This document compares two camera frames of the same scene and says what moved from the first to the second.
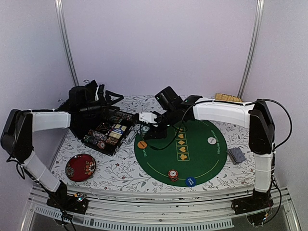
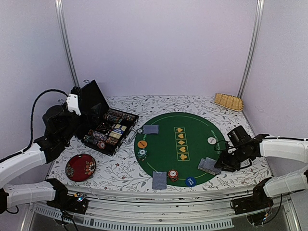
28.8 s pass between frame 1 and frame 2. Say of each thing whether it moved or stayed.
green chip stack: moved
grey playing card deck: moved
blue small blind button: stayed
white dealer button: stayed
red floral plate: stayed
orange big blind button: stayed
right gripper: moved
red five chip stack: stayed
